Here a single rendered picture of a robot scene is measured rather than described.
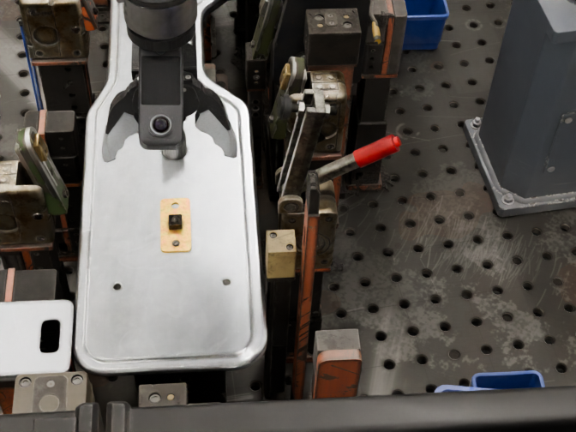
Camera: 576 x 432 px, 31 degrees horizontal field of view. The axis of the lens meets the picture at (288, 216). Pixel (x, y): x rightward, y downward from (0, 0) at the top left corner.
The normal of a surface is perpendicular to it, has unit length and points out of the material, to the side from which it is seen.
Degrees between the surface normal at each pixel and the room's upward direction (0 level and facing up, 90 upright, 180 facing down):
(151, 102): 27
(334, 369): 90
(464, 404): 0
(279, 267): 90
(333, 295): 0
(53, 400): 0
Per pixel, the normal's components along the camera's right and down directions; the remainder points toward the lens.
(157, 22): 0.00, 0.77
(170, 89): 0.11, -0.20
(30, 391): 0.04, -0.62
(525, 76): -0.98, 0.13
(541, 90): -0.55, 0.64
